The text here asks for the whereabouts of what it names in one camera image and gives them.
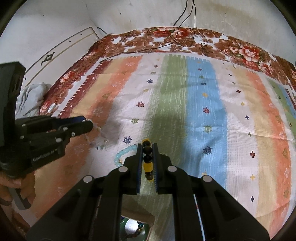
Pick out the white cable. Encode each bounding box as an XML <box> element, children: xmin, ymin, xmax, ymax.
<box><xmin>196</xmin><ymin>27</ymin><xmax>237</xmax><ymax>69</ymax></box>

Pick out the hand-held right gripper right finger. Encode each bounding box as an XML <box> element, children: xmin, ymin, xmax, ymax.
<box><xmin>151</xmin><ymin>142</ymin><xmax>271</xmax><ymax>241</ymax></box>

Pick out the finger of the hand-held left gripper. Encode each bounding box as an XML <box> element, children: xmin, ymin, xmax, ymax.
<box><xmin>16</xmin><ymin>115</ymin><xmax>87</xmax><ymax>135</ymax></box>
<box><xmin>24</xmin><ymin>120</ymin><xmax>94</xmax><ymax>146</ymax></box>

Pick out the grey crumpled cloth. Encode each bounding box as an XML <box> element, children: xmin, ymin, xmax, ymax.
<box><xmin>15</xmin><ymin>82</ymin><xmax>52</xmax><ymax>118</ymax></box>

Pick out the person's left hand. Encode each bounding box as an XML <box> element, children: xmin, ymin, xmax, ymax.
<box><xmin>0</xmin><ymin>170</ymin><xmax>35</xmax><ymax>200</ymax></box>

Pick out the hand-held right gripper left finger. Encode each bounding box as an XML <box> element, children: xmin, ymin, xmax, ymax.
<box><xmin>26</xmin><ymin>143</ymin><xmax>144</xmax><ymax>241</ymax></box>

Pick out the light blue bead bracelet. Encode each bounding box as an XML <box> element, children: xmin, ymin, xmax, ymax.
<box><xmin>114</xmin><ymin>144</ymin><xmax>139</xmax><ymax>168</ymax></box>

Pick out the green jade bangle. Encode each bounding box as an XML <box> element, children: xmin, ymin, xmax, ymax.
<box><xmin>120</xmin><ymin>217</ymin><xmax>151</xmax><ymax>241</ymax></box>

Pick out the floral brown bedsheet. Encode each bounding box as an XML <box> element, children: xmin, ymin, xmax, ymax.
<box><xmin>39</xmin><ymin>27</ymin><xmax>296</xmax><ymax>116</ymax></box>

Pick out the clear bead bracelet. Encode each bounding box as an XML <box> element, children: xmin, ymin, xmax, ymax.
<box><xmin>87</xmin><ymin>118</ymin><xmax>110</xmax><ymax>151</ymax></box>

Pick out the dark and yellow bead bracelet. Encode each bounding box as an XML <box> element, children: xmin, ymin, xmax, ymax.
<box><xmin>141</xmin><ymin>138</ymin><xmax>154</xmax><ymax>183</ymax></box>

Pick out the white headboard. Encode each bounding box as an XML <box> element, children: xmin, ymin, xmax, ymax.
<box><xmin>23</xmin><ymin>26</ymin><xmax>102</xmax><ymax>87</ymax></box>

